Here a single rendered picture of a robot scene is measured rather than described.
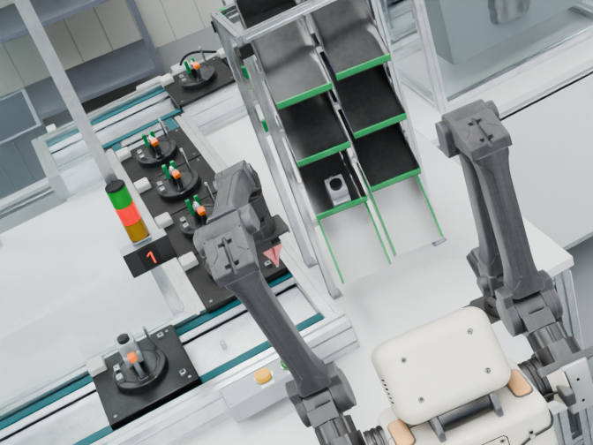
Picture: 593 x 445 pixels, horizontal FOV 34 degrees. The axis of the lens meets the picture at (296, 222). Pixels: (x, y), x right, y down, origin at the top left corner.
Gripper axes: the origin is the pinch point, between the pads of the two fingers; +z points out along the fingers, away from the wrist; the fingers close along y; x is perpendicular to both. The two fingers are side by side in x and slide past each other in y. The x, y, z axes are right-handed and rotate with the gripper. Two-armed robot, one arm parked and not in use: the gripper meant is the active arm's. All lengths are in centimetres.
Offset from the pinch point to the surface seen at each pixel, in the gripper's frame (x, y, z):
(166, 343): -24.4, 30.2, 27.3
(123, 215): -29.8, 24.9, -9.7
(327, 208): -13.8, -18.9, 4.5
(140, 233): -29.3, 23.2, -3.3
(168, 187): -90, 8, 28
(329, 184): -12.7, -21.0, -2.7
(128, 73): -359, -19, 117
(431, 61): -76, -82, 21
